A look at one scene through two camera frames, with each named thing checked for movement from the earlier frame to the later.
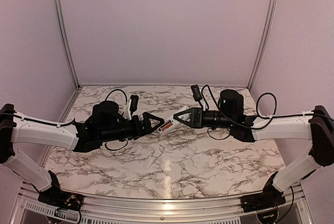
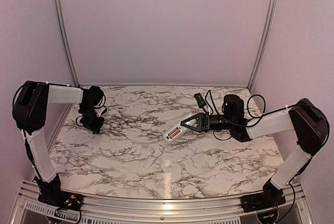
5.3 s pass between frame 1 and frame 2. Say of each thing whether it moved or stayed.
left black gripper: moved
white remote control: moved
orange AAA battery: moved
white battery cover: stayed
